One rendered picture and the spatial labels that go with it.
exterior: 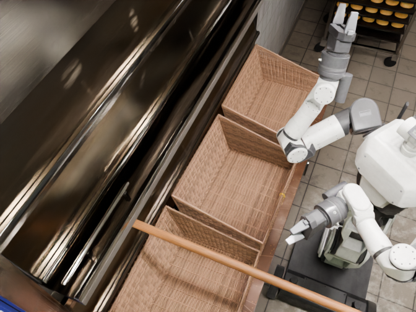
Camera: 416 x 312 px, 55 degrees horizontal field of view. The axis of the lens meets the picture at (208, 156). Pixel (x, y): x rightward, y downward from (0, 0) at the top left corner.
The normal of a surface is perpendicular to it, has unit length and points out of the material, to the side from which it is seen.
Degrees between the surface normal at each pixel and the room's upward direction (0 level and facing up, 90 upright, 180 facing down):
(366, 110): 34
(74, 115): 70
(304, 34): 0
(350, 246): 6
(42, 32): 90
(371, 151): 45
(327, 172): 0
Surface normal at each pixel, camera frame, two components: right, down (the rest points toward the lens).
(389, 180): -0.85, 0.44
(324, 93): -0.36, 0.47
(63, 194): 0.85, 0.11
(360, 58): -0.02, -0.57
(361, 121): -0.25, -0.06
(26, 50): 0.92, 0.32
